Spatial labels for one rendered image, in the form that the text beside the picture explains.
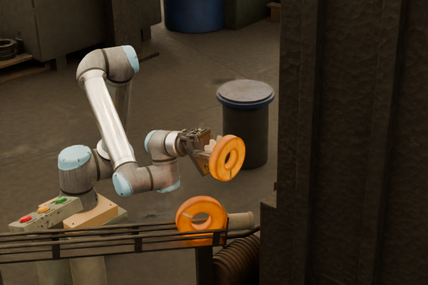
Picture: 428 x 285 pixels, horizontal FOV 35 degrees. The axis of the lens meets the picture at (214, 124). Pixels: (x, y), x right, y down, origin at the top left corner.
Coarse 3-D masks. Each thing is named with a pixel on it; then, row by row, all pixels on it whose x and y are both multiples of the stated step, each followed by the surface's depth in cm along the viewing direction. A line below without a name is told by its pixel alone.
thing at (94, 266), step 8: (96, 256) 233; (72, 264) 235; (80, 264) 232; (88, 264) 233; (96, 264) 235; (104, 264) 241; (72, 272) 237; (80, 272) 234; (88, 272) 234; (96, 272) 236; (104, 272) 241; (72, 280) 241; (80, 280) 236; (88, 280) 236; (96, 280) 237; (104, 280) 241
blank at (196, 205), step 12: (192, 204) 209; (204, 204) 210; (216, 204) 211; (180, 216) 210; (192, 216) 211; (216, 216) 213; (180, 228) 212; (192, 228) 213; (204, 228) 214; (216, 228) 215; (192, 240) 215
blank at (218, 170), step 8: (224, 136) 221; (232, 136) 222; (216, 144) 219; (224, 144) 218; (232, 144) 221; (240, 144) 224; (216, 152) 218; (224, 152) 219; (232, 152) 226; (240, 152) 226; (216, 160) 217; (224, 160) 220; (232, 160) 226; (240, 160) 227; (216, 168) 218; (224, 168) 221; (232, 168) 225; (240, 168) 229; (216, 176) 220; (224, 176) 223; (232, 176) 227
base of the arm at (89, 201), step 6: (60, 192) 315; (66, 192) 309; (84, 192) 310; (90, 192) 313; (96, 192) 319; (84, 198) 310; (90, 198) 313; (96, 198) 318; (84, 204) 311; (90, 204) 312; (96, 204) 316; (84, 210) 311; (90, 210) 313
